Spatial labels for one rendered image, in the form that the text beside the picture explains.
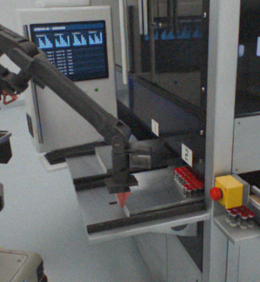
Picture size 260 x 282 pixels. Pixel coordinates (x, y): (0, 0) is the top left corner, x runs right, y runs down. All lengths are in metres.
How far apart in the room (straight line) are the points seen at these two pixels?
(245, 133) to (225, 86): 0.17
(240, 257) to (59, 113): 1.16
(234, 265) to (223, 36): 0.79
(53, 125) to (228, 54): 1.18
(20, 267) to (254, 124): 1.42
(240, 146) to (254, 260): 0.46
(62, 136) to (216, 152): 1.10
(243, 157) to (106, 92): 1.07
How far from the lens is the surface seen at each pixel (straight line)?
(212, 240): 1.26
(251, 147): 1.16
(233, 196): 1.08
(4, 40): 1.10
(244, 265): 1.40
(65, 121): 1.97
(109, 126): 1.05
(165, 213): 1.17
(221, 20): 1.02
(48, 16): 1.89
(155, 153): 1.65
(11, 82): 1.63
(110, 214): 1.21
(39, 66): 1.08
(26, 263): 2.07
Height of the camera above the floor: 1.52
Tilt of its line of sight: 19 degrees down
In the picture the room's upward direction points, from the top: 3 degrees counter-clockwise
